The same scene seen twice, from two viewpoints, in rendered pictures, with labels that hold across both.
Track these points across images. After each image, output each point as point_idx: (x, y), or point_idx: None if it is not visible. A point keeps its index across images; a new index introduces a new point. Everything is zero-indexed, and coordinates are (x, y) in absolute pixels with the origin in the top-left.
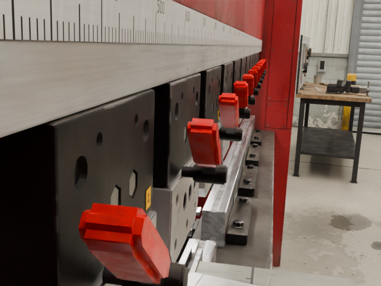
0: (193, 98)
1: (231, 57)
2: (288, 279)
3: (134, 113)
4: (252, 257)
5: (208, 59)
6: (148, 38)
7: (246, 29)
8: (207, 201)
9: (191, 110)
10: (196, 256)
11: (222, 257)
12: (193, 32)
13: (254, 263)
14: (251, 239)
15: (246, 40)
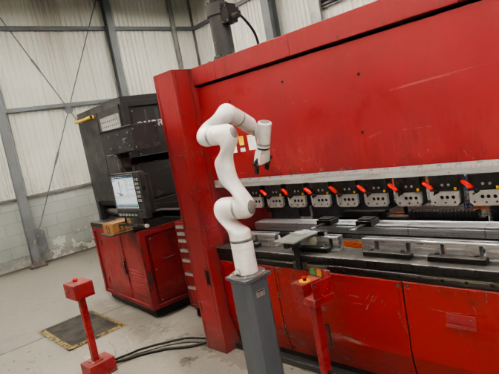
0: (275, 188)
1: (322, 180)
2: (300, 237)
3: (255, 187)
4: (352, 256)
5: (286, 182)
6: (257, 181)
7: (380, 165)
8: (374, 236)
9: (275, 189)
10: (320, 231)
11: (356, 252)
12: (273, 179)
13: (347, 256)
14: (368, 257)
15: (385, 170)
